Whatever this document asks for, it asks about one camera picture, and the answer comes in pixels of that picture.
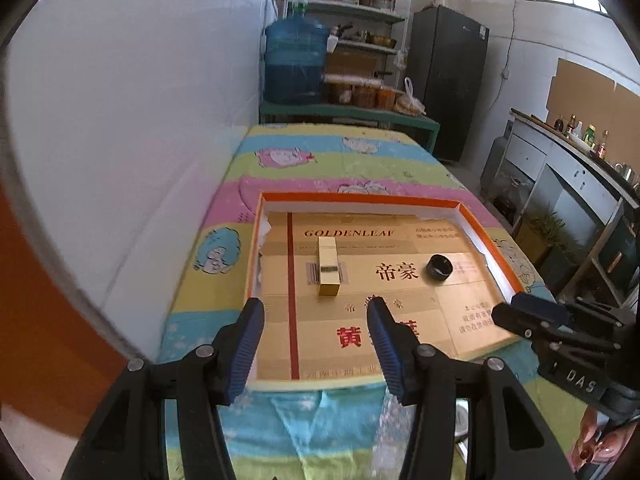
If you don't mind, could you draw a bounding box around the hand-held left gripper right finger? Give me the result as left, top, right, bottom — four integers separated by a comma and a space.
366, 296, 576, 480

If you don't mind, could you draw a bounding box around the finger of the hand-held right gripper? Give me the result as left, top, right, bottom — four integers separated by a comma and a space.
491, 304, 621, 356
510, 292, 626, 330

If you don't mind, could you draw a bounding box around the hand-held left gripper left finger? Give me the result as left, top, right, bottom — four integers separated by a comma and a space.
62, 297, 266, 480

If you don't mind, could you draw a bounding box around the orange-rimmed cardboard tray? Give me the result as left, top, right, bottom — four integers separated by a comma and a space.
243, 191, 531, 393

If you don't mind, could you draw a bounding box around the black bottle cap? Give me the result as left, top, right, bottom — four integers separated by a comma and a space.
425, 255, 454, 281

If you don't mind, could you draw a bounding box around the gold rectangular box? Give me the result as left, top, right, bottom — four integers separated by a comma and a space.
316, 236, 342, 297

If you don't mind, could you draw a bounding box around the person's right hand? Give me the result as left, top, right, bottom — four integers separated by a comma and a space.
575, 406, 640, 473

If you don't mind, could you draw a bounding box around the potted green plant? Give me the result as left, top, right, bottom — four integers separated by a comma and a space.
515, 204, 568, 267

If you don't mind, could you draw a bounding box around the grey kitchen counter cabinet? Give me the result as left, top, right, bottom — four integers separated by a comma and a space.
500, 108, 640, 311

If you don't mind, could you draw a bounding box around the grey gas cylinder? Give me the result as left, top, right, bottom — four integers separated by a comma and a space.
481, 136, 509, 202

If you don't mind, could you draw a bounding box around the cartoon printed blanket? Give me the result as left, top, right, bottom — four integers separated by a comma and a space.
155, 124, 593, 480

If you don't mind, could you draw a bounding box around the orange wooden door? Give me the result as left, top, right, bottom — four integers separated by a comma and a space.
0, 180, 132, 413

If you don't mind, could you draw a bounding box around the cardboard sheet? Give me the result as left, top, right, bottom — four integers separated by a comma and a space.
545, 57, 640, 134

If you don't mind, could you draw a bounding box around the dark grey refrigerator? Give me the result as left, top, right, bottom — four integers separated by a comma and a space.
406, 6, 490, 163

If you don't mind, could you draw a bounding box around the plastic bag of bread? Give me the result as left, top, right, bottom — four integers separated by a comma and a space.
395, 77, 427, 117

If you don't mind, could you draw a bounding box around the green low table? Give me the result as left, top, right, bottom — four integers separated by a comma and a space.
259, 101, 441, 153

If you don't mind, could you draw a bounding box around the glass jar of preserves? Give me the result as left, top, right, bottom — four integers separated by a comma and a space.
376, 86, 402, 110
352, 82, 377, 108
323, 75, 353, 106

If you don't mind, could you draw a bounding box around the cardboard box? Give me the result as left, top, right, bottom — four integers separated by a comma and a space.
325, 51, 379, 77

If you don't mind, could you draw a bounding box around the blue water jug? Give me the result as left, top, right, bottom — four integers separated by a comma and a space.
263, 2, 331, 106

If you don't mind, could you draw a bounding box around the metal shelf rack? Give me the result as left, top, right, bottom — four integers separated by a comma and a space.
282, 0, 413, 92

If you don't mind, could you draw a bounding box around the wall power cable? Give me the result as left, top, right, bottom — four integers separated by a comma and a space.
499, 0, 520, 80

